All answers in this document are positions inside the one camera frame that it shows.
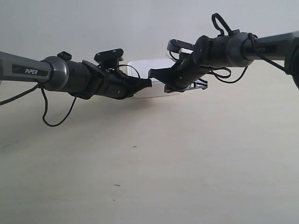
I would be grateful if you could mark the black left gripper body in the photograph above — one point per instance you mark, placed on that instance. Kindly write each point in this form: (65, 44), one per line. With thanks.
(117, 85)

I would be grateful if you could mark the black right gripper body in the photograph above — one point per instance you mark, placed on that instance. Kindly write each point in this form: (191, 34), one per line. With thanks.
(188, 72)

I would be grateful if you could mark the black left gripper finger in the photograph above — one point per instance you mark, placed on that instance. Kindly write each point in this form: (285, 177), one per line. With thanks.
(142, 84)

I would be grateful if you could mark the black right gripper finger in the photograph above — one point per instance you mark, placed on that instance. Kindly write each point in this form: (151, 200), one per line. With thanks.
(169, 89)
(164, 75)

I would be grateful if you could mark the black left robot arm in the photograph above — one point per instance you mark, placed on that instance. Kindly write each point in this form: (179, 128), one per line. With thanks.
(80, 79)

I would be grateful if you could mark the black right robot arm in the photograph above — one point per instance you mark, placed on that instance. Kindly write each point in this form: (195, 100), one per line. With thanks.
(235, 50)

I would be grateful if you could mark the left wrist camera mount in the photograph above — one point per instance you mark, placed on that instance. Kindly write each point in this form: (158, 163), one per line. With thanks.
(109, 59)

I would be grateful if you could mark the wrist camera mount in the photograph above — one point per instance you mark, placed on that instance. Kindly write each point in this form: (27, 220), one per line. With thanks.
(177, 46)
(109, 59)

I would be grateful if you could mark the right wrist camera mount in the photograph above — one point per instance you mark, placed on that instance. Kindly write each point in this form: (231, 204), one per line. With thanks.
(177, 46)

